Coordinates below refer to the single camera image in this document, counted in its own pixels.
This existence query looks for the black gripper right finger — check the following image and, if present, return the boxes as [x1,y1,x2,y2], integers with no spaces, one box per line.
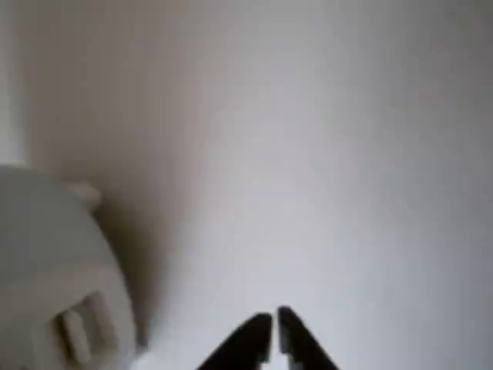
[277,306,342,370]

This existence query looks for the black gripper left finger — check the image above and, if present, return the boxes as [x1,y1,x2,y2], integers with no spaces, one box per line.
[198,312,273,370]

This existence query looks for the white rice cooker chrome rim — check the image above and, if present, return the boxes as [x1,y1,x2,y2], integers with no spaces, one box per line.
[0,163,139,370]

